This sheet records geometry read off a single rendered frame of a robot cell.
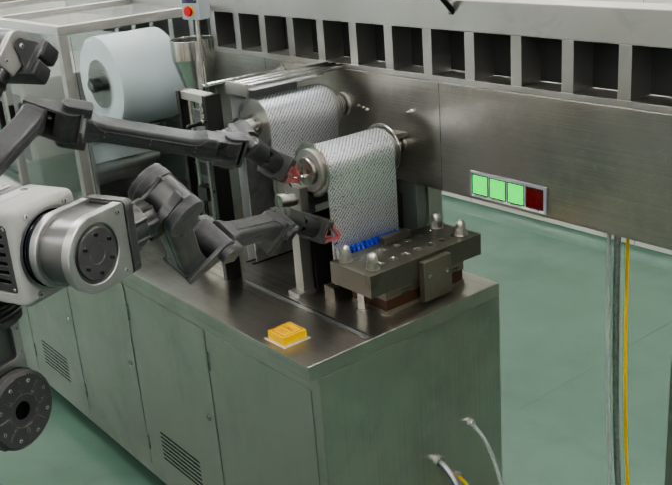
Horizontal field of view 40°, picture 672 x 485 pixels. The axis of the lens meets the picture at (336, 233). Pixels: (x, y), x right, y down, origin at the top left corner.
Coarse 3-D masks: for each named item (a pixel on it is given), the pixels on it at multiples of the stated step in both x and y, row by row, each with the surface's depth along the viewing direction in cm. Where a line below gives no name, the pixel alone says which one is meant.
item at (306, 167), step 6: (306, 156) 244; (300, 162) 245; (306, 162) 242; (312, 162) 242; (300, 168) 245; (306, 168) 244; (312, 168) 241; (300, 174) 246; (306, 174) 244; (312, 174) 242; (306, 180) 245; (312, 180) 243
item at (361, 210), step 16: (384, 176) 254; (336, 192) 244; (352, 192) 248; (368, 192) 251; (384, 192) 255; (336, 208) 245; (352, 208) 249; (368, 208) 253; (384, 208) 256; (336, 224) 247; (352, 224) 250; (368, 224) 254; (384, 224) 258; (336, 240) 248; (352, 240) 252
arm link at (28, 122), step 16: (32, 112) 206; (48, 112) 212; (64, 112) 209; (16, 128) 199; (32, 128) 202; (48, 128) 214; (64, 128) 210; (0, 144) 192; (16, 144) 195; (0, 160) 188
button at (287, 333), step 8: (272, 328) 232; (280, 328) 232; (288, 328) 231; (296, 328) 231; (272, 336) 230; (280, 336) 228; (288, 336) 227; (296, 336) 229; (304, 336) 231; (288, 344) 228
